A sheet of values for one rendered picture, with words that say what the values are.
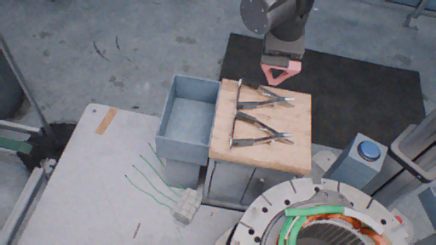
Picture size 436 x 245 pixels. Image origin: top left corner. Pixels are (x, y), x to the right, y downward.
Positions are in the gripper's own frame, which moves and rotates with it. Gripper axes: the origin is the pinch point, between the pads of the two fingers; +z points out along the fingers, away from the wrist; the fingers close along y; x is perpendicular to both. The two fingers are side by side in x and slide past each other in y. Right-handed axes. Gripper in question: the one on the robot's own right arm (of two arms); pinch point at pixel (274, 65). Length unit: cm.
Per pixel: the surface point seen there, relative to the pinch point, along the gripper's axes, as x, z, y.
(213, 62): -20, 120, -105
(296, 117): 7.1, 10.3, 4.2
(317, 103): 46, 119, -86
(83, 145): -45, 37, 6
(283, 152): 4.5, 9.9, 13.2
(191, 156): -13.4, 14.5, 15.0
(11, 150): -64, 39, 10
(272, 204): 2.4, 6.6, 25.5
